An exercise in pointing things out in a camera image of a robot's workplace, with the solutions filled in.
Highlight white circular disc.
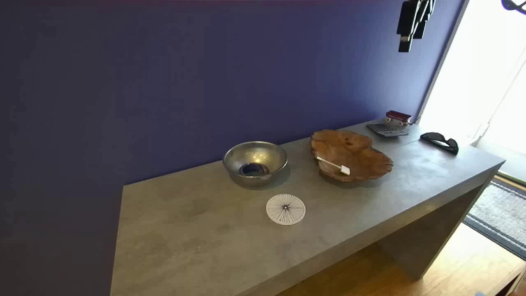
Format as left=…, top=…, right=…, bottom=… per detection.
left=265, top=192, right=308, bottom=226

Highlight small white spoon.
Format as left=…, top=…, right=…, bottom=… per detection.
left=316, top=154, right=352, bottom=177

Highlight brown wooden tray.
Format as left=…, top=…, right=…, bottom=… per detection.
left=309, top=128, right=395, bottom=183

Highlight black cable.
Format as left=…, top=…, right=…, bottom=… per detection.
left=500, top=0, right=526, bottom=14

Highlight grey doormat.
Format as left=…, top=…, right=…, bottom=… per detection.
left=464, top=177, right=526, bottom=259

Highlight black sunglasses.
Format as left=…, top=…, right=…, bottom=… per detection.
left=419, top=129, right=461, bottom=156

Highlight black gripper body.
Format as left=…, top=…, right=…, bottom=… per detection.
left=401, top=0, right=438, bottom=22

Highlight grey concrete-look cabinet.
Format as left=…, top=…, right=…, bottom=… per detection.
left=109, top=119, right=507, bottom=296

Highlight silver metal bowl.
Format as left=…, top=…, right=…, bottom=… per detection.
left=222, top=139, right=290, bottom=187

